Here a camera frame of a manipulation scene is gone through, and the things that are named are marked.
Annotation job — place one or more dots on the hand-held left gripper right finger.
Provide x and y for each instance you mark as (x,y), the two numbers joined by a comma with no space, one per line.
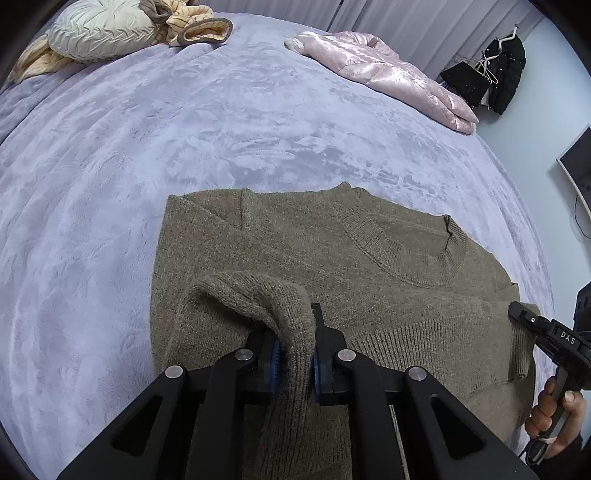
(318,369)

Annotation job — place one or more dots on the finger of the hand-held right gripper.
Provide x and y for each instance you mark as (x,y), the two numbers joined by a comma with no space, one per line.
(540,325)

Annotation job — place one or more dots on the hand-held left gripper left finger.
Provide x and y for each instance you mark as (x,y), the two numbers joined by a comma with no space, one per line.
(274,364)

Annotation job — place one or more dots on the brown knit sweater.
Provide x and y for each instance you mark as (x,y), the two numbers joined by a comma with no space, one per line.
(369,286)

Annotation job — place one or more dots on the white clothes hanger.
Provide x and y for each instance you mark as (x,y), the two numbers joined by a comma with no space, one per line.
(510,34)

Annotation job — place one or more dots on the person's right hand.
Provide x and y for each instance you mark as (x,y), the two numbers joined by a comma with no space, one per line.
(577,415)

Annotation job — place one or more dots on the black hanging jacket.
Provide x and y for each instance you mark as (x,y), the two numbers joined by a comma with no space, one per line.
(508,78)

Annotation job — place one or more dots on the purple plush blanket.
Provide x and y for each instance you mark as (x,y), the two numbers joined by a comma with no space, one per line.
(184,129)

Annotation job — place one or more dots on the black sparkly bag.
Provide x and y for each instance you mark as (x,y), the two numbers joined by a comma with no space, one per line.
(466,81)

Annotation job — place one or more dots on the pink shiny puffer jacket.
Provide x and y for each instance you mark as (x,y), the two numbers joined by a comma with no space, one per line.
(392,74)

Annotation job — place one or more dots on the light grey curtain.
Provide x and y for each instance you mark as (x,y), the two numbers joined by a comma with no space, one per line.
(415,27)
(277,11)

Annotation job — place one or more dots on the beige fleece garment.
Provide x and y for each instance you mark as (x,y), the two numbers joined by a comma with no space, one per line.
(184,21)

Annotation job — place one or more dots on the white round pleated pillow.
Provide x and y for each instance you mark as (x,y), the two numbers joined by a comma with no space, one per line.
(101,32)

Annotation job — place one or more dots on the wall monitor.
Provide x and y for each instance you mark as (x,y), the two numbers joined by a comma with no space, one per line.
(579,170)

